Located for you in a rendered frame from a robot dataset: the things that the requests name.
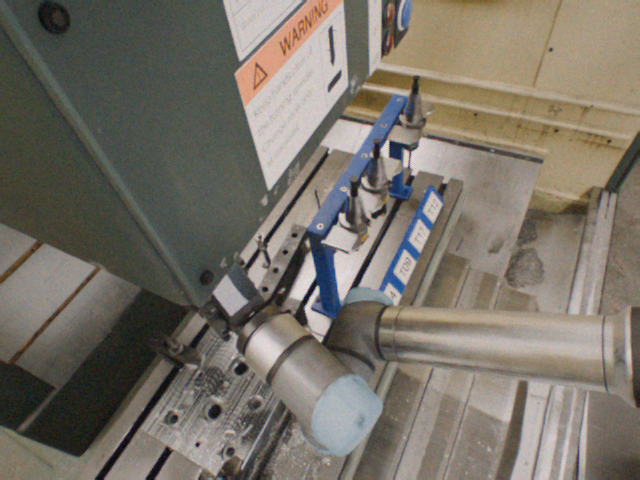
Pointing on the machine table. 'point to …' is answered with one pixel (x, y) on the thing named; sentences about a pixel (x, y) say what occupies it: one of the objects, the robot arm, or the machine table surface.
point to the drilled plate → (211, 348)
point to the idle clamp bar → (294, 245)
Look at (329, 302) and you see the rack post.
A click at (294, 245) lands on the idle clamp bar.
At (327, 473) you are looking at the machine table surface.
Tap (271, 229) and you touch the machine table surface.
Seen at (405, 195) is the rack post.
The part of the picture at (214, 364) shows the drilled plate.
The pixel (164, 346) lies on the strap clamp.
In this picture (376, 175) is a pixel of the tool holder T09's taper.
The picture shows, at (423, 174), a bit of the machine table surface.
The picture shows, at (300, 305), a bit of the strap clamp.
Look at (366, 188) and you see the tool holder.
